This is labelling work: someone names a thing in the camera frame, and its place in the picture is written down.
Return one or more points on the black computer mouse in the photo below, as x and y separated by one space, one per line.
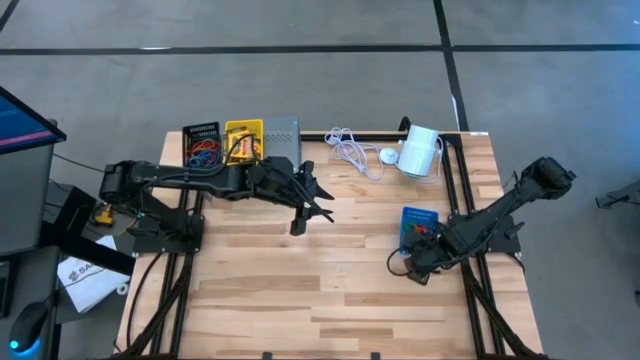
27 327

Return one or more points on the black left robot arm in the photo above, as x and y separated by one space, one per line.
175 180

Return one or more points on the yellow plastic basket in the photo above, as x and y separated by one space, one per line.
229 127

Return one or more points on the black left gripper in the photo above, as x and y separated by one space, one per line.
295 190

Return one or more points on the green spiral coil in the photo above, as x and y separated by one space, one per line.
409 227

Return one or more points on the grey perforated metal shelf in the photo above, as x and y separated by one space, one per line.
282 142

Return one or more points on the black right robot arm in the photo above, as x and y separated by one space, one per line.
500 215

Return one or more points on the monitor with blue screen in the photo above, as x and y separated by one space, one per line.
25 175

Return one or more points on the blue rubber band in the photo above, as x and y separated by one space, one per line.
202 160

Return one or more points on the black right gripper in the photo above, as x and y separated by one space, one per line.
425 255

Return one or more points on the black chair base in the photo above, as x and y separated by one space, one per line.
620 197

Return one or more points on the yellow tool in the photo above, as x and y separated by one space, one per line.
104 216

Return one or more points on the white paper manual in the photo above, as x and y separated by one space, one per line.
90 285

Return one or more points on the black plastic basket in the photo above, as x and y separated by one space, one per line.
186 135

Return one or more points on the red rubber band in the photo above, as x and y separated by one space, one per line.
205 145

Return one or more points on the blue plastic basket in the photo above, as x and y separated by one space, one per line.
417 215

